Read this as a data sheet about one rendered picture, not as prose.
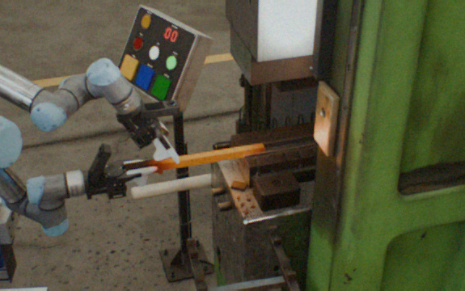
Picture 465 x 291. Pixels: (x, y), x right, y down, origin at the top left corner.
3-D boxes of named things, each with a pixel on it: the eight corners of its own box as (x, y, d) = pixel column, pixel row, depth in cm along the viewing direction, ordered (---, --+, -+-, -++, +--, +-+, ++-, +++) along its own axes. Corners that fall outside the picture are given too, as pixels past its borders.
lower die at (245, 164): (248, 187, 201) (249, 165, 196) (230, 151, 216) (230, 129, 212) (374, 164, 211) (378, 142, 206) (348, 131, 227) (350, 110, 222)
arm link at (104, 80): (89, 59, 177) (113, 52, 173) (113, 87, 184) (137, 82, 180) (78, 80, 172) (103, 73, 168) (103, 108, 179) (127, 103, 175)
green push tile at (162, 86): (162, 101, 230) (170, 81, 229) (150, 93, 235) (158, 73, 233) (166, 102, 232) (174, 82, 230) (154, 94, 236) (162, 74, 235)
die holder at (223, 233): (243, 327, 213) (244, 221, 188) (212, 248, 243) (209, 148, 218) (399, 290, 227) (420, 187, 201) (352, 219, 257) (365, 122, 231)
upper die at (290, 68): (251, 86, 180) (251, 54, 175) (230, 53, 196) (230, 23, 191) (390, 65, 191) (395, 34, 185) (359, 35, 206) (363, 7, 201)
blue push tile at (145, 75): (146, 90, 236) (154, 71, 235) (134, 83, 241) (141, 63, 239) (149, 91, 238) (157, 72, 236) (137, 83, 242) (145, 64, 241)
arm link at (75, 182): (65, 166, 191) (67, 183, 184) (81, 164, 192) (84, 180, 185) (69, 187, 195) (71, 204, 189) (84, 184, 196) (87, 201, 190)
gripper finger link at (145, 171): (158, 180, 198) (126, 184, 196) (156, 164, 194) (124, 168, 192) (159, 187, 195) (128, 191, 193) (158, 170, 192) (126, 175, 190)
